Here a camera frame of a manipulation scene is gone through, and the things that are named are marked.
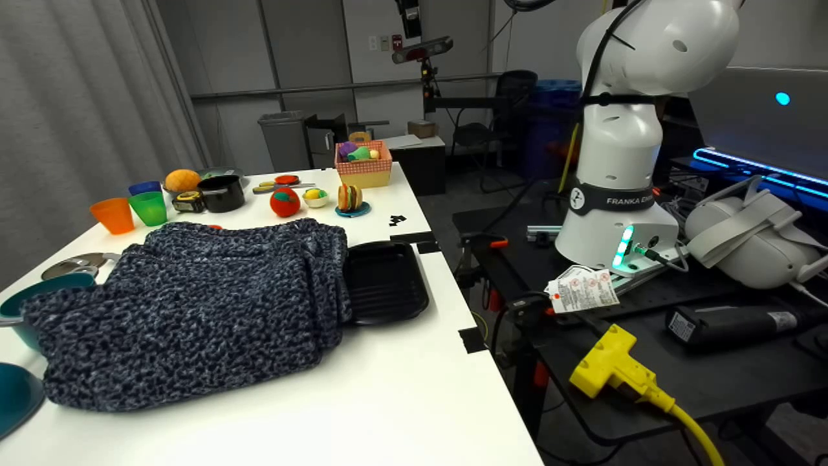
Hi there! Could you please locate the dark blue fleece blanket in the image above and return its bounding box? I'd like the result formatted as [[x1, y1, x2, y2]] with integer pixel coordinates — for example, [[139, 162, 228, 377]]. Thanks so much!
[[23, 218, 351, 411]]

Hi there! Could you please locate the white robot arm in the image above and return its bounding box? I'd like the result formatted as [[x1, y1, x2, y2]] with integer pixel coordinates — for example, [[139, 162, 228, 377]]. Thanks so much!
[[557, 0, 739, 267]]

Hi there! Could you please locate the small black clip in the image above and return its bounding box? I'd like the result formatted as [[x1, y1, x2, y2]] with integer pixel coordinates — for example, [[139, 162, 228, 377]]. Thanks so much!
[[387, 214, 405, 228]]

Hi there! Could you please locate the black ridged plastic tray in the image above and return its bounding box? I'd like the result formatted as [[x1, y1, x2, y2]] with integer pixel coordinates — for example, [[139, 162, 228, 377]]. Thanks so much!
[[343, 240, 430, 327]]

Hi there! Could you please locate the toy burger on teal plate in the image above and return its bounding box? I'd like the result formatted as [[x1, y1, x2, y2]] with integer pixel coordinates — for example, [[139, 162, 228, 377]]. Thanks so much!
[[336, 184, 371, 218]]

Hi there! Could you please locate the pink basket with toys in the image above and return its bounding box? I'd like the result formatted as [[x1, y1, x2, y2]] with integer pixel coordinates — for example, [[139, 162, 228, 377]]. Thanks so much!
[[334, 139, 394, 187]]

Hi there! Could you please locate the yellow toy lemon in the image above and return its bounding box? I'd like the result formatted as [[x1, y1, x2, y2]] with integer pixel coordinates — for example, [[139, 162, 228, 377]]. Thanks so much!
[[302, 187, 332, 209]]

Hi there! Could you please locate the black office chair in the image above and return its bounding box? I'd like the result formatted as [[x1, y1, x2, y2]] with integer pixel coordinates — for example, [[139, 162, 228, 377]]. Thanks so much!
[[452, 69, 539, 171]]

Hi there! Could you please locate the red toy tomato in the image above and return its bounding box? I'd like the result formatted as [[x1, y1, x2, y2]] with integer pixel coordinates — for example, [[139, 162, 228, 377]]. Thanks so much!
[[270, 184, 301, 218]]

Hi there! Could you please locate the red toy plate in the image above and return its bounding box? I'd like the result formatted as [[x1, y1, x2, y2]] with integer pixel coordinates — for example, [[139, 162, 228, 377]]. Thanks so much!
[[275, 173, 301, 187]]

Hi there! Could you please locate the white crumpled label packet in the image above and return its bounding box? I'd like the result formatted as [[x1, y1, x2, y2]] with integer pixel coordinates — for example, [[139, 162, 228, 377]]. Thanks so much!
[[544, 267, 618, 312]]

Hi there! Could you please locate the blue bin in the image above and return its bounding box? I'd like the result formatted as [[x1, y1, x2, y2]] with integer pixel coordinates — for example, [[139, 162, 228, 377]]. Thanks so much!
[[519, 79, 579, 179]]

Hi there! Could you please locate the black cooking pot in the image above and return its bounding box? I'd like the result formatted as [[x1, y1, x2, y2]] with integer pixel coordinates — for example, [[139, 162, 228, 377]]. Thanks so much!
[[200, 173, 244, 211]]

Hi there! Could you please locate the yellow power plug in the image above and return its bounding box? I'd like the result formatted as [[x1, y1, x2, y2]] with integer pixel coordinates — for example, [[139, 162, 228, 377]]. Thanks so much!
[[570, 323, 725, 466]]

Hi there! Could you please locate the orange toy fruit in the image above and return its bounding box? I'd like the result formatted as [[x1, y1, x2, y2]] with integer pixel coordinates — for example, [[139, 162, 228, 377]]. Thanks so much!
[[162, 167, 201, 195]]

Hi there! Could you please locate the green plastic cup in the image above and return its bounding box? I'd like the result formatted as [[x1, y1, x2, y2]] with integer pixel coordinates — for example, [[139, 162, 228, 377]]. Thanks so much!
[[130, 192, 167, 228]]

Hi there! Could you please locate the blue plastic cup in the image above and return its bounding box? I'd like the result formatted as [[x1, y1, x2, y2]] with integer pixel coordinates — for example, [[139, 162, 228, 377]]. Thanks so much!
[[130, 182, 161, 197]]

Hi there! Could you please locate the black rectangular device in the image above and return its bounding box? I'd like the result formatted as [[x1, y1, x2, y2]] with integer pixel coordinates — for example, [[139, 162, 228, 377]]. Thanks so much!
[[666, 303, 814, 352]]

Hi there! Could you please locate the orange plastic cup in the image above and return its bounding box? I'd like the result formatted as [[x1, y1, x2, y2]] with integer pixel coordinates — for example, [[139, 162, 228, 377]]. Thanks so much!
[[89, 197, 135, 233]]

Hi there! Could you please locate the white VR headset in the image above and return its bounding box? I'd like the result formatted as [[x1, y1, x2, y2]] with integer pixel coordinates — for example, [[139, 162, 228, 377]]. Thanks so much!
[[682, 175, 828, 289]]

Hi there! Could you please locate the silver pot lid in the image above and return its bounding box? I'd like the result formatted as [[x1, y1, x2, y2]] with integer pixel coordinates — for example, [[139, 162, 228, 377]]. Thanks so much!
[[42, 250, 118, 279]]

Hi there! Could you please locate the open laptop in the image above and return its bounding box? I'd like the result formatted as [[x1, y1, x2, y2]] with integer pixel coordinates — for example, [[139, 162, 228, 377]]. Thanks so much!
[[690, 66, 828, 209]]

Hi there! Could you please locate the teal pot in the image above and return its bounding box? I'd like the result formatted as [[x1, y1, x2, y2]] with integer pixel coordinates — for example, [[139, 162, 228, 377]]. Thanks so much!
[[0, 275, 96, 352]]

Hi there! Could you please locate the teal frying pan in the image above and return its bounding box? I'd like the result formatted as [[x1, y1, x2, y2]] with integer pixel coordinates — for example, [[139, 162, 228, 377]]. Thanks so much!
[[0, 362, 45, 439]]

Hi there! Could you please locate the camera on tripod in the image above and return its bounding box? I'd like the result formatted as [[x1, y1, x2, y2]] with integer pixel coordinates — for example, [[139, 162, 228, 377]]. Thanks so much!
[[390, 0, 452, 112]]

